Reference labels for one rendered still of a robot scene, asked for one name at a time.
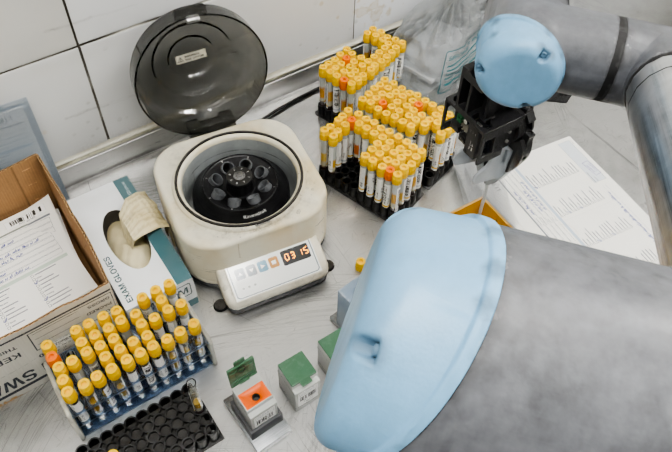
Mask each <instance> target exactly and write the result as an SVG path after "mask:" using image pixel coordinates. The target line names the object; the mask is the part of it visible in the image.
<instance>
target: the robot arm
mask: <svg viewBox="0 0 672 452"><path fill-rule="evenodd" d="M571 96H576V97H581V98H585V99H590V100H595V101H598V102H604V103H608V104H612V105H617V106H621V107H625V108H626V112H627V117H628V122H629V126H630V131H631V135H632V140H633V145H634V149H635V154H636V158H637V163H638V167H639V172H640V177H641V181H642V186H643V190H644V195H645V200H646V204H647V209H648V213H649V218H650V223H651V227H652V232H653V236H654V241H655V246H656V250H657V255H658V259H659V264H656V263H652V262H648V261H644V260H640V259H636V258H632V257H628V256H624V255H620V254H616V253H612V252H608V251H604V250H600V249H596V248H592V247H588V246H584V245H579V244H575V243H571V242H567V241H563V240H559V239H555V238H551V237H547V236H543V235H539V234H535V233H531V232H527V231H523V230H519V229H515V228H511V227H507V226H503V225H499V224H497V222H496V221H495V220H493V219H491V218H489V217H486V216H483V215H480V214H465V215H456V214H452V213H447V212H442V211H437V210H432V209H427V208H422V207H413V208H406V209H402V210H400V211H398V212H396V213H394V214H393V215H391V216H390V217H389V218H388V219H387V220H386V221H385V222H384V224H383V225H382V226H381V228H380V230H379V232H378V234H377V236H376V238H375V240H374V242H373V244H372V247H371V249H370V251H369V254H368V256H367V259H366V261H365V264H364V267H363V269H362V272H361V274H360V277H359V280H358V283H357V285H356V288H355V291H354V294H353V298H352V300H351V303H350V306H349V308H348V311H347V313H346V316H345V319H344V322H343V325H342V328H341V331H340V334H339V337H338V340H337V343H336V346H335V349H334V352H333V355H332V358H331V361H330V364H329V367H328V371H327V374H326V377H325V381H324V384H323V387H322V391H321V394H320V398H319V402H318V405H317V409H316V414H315V422H314V432H315V435H316V437H317V439H318V441H319V442H320V443H321V444H322V445H323V446H325V447H326V448H328V449H331V450H334V451H337V452H672V27H671V26H667V25H662V24H657V23H652V22H647V21H643V20H638V19H633V18H628V17H623V16H618V15H613V14H609V13H604V12H600V11H595V10H590V9H586V8H581V7H576V6H571V5H569V0H487V4H486V9H485V13H484V16H483V20H482V25H481V29H480V31H479V33H478V36H477V40H476V57H475V61H473V62H471V63H468V64H466V65H463V69H462V74H461V79H460V84H459V89H458V92H457V93H455V94H452V95H450V96H448V97H446V100H445V105H444V110H443V116H442V121H441V127H440V130H441V131H442V130H444V129H446V128H448V127H451V128H452V129H453V130H454V131H455V132H456V133H457V134H459V137H458V139H459V140H460V141H461V142H462V143H463V145H464V147H463V148H462V149H460V150H459V151H458V152H457V153H456V154H455V155H454V157H453V163H454V164H455V165H460V164H466V163H471V162H475V165H476V167H477V171H478V172H477V173H476V174H475V175H474V176H473V179H472V183H473V184H478V183H481V182H484V183H485V185H490V184H493V183H495V182H497V181H499V180H501V179H502V178H504V177H505V176H506V175H508V174H509V173H510V172H511V171H512V170H514V169H515V168H517V167H518V166H519V165H520V164H521V163H522V162H524V161H525V160H526V159H527V158H528V156H529V155H530V153H531V150H532V144H533V139H534V137H535V133H534V132H533V129H534V121H536V117H535V113H534V110H533V109H534V106H537V105H540V104H542V103H544V102H545V101H547V102H557V103H567V102H568V100H569V99H570V97H571ZM449 106H452V107H453V108H454V109H455V115H454V117H453V118H450V119H448V120H446V116H447V110H448V107H449Z"/></svg>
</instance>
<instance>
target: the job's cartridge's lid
mask: <svg viewBox="0 0 672 452"><path fill-rule="evenodd" d="M233 366H234V367H232V368H230V369H229V370H227V371H226V373H227V376H228V380H229V383H230V386H231V388H232V389H233V388H234V387H236V386H237V385H239V384H240V385H241V384H243V383H244V382H246V381H247V380H249V379H250V377H252V376H253V375H255V374H256V373H257V370H256V366H255V361H254V357H253V356H250V357H248V358H247V359H244V357H242V358H240V359H238V360H237V361H235V362H233Z"/></svg>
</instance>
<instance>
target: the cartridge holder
mask: <svg viewBox="0 0 672 452"><path fill-rule="evenodd" d="M223 401H224V404H225V406H226V407H227V409H228V410H229V412H230V413H231V415H232V416H233V418H234V419H235V421H236V422H237V424H238V425H239V427H240V428H241V430H242V431H243V433H244V434H245V436H246V437H247V439H248V440H249V442H250V443H251V445H252V446H253V448H254V449H255V451H256V452H265V451H266V450H267V449H269V448H270V447H272V446H273V445H275V444H276V443H278V442H279V441H280V440H282V439H283V438H285V437H286V436H288V435H289V434H290V433H292V428H291V427H290V426H289V424H288V423H287V421H286V420H285V418H284V417H283V413H282V412H281V410H280V409H279V408H278V406H277V409H278V413H277V414H276V415H274V416H273V417H271V418H270V419H268V420H267V421H265V422H264V423H262V424H261V425H259V426H258V427H256V428H255V429H253V430H252V429H251V427H250V426H249V424H248V423H247V421H246V420H245V418H244V417H243V416H242V414H241V413H240V411H239V410H238V408H237V407H236V405H235V401H234V397H233V394H232V395H230V396H229V397H227V398H226V399H224V400H223Z"/></svg>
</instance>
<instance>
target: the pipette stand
mask: <svg viewBox="0 0 672 452"><path fill-rule="evenodd" d="M359 277H360V275H359V276H358V277H356V278H355V279H353V280H352V281H351V282H349V283H348V284H346V285H345V286H344V287H342V288H341V289H340V290H338V299H337V312H335V313H334V314H333V315H331V316H330V319H331V320H332V322H333V323H334V324H335V325H336V326H337V327H338V328H342V325H343V322H344V319H345V316H346V313H347V311H348V308H349V306H350V303H351V300H352V298H353V294H354V291H355V288H356V285H357V283H358V280H359Z"/></svg>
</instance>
